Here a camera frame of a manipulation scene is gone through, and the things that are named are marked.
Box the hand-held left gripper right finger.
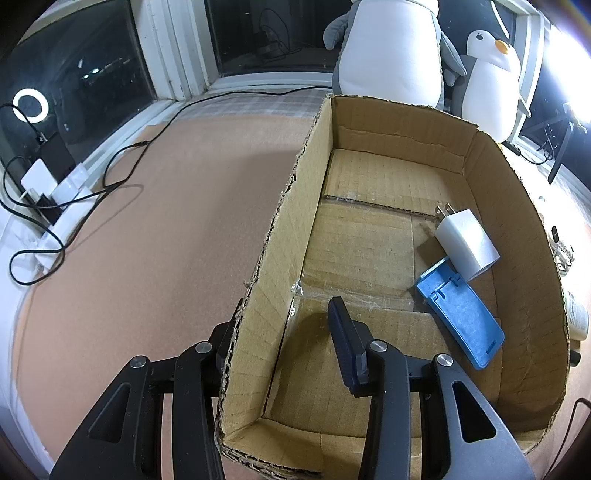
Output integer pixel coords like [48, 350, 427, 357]
[327, 296, 536, 480]

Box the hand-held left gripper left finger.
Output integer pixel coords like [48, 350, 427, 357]
[48, 299, 245, 480]

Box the cardboard box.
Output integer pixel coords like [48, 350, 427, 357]
[215, 92, 580, 476]

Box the blue plastic case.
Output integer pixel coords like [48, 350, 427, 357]
[414, 257, 505, 370]

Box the white power strip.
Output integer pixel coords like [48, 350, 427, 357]
[34, 165, 101, 275]

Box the black power adapter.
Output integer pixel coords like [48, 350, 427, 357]
[34, 194, 63, 223]

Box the white plastic bottle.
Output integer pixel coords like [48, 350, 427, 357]
[563, 291, 590, 342]

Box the metal key bunch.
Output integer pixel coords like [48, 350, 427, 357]
[549, 225, 576, 276]

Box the grey checked cloth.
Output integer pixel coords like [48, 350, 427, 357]
[185, 87, 334, 121]

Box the white power adapter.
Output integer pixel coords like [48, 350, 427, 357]
[21, 159, 58, 198]

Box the black rectangular device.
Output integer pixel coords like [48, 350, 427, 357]
[44, 133, 77, 180]

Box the small white penguin plush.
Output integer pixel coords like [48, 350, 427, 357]
[450, 28, 529, 144]

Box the large grey white penguin plush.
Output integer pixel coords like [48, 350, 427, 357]
[323, 0, 467, 112]

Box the black tripod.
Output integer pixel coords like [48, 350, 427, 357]
[538, 104, 591, 186]

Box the bright lamp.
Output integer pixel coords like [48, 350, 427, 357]
[542, 21, 591, 118]

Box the white wall charger plug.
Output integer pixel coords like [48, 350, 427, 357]
[434, 203, 502, 282]

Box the looped black cable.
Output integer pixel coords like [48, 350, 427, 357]
[9, 184, 145, 286]

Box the long black cable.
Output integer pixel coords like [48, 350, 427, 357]
[104, 84, 334, 195]

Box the thin dark cable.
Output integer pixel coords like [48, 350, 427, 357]
[551, 399, 591, 468]

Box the white window frame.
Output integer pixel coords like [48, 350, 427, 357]
[0, 0, 548, 185]

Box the white ring light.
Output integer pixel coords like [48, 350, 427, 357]
[12, 89, 50, 123]

